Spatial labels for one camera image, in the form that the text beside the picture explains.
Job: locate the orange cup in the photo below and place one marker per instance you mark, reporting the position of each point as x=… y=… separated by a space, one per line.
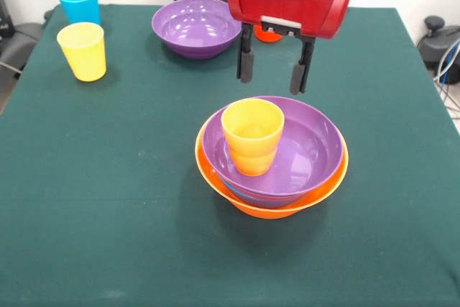
x=251 y=145

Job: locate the purple bowl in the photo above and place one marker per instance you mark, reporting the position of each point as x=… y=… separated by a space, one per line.
x=309 y=156
x=197 y=23

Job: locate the large blue bowl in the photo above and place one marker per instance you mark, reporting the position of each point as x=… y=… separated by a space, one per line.
x=237 y=192

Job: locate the large orange bowl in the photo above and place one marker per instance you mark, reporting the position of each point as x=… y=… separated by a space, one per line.
x=212 y=174

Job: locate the red cup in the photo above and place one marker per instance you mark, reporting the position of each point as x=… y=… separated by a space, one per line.
x=267 y=36

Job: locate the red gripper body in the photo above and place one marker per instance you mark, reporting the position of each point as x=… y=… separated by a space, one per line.
x=287 y=5

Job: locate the black floor base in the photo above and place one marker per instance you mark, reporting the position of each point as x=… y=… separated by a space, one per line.
x=442 y=41

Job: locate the yellow cup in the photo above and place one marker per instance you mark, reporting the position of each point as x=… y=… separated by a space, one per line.
x=84 y=51

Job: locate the blue cup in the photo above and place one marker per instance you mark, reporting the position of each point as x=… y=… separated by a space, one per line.
x=81 y=5

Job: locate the dark green tablecloth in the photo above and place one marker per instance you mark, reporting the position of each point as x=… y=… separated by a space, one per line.
x=108 y=249

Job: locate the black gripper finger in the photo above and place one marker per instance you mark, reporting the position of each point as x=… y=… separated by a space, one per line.
x=246 y=59
x=302 y=69

